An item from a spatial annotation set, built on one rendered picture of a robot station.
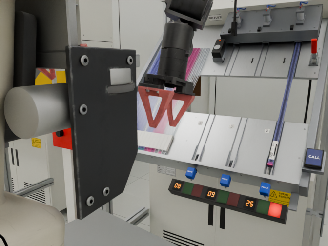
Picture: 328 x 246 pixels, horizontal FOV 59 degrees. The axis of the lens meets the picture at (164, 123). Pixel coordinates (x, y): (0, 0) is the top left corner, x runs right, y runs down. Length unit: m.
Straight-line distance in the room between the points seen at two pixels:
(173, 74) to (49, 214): 0.36
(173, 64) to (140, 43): 2.80
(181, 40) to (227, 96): 2.35
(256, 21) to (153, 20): 2.19
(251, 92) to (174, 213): 1.70
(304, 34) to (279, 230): 0.72
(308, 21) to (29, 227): 1.05
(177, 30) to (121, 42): 2.97
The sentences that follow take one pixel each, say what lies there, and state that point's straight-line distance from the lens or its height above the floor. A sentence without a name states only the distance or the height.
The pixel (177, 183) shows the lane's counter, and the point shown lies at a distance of 0.92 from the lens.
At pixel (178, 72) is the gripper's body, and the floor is 1.01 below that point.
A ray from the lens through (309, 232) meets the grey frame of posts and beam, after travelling 0.90.
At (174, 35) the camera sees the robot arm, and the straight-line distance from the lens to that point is 0.58.
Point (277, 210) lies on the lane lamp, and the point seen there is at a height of 0.66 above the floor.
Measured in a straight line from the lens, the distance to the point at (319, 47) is 1.15.
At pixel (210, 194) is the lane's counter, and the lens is 0.87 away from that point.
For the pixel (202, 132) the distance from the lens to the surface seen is 0.97.
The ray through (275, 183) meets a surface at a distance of 0.85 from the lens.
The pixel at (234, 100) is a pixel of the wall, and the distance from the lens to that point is 2.89.
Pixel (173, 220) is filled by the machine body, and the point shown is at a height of 0.29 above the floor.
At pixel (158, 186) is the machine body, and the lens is 1.41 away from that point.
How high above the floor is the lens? 1.03
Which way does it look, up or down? 12 degrees down
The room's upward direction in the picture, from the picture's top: straight up
